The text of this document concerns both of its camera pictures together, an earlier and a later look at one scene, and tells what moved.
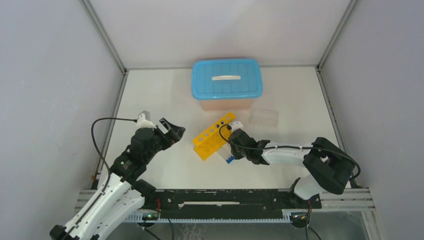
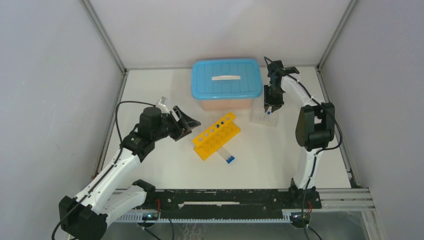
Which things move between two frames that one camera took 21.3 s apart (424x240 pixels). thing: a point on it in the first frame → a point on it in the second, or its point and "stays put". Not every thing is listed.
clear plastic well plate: x=264 y=116 stays put
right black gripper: x=236 y=155 → x=277 y=103
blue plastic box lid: x=219 y=79 stays put
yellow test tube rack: x=214 y=137 stays put
